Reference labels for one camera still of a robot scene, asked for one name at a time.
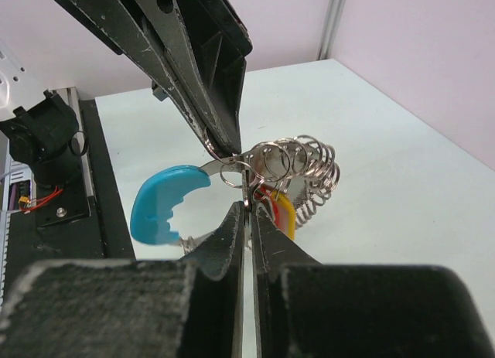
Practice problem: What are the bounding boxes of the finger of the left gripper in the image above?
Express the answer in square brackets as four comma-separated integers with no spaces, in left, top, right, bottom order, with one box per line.
[54,0,215,155]
[155,0,252,154]

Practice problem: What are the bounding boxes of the right aluminium frame post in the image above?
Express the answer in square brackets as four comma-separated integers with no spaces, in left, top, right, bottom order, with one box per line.
[316,0,346,60]

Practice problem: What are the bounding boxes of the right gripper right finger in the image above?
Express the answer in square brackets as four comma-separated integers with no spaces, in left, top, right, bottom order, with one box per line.
[251,205,491,357]

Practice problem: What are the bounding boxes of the small silver split ring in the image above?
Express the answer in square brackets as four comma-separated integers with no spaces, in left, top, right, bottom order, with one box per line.
[203,128,248,189]

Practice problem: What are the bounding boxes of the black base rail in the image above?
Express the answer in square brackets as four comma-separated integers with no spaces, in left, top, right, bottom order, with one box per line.
[1,87,135,298]

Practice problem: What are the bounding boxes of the blue key cover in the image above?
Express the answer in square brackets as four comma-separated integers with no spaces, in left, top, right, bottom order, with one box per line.
[130,165,210,245]

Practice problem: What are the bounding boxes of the yellow red keys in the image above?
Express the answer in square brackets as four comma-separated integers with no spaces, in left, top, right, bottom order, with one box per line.
[254,185,296,240]

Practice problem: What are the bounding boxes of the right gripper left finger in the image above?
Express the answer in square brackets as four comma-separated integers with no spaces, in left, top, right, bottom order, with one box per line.
[1,202,245,357]

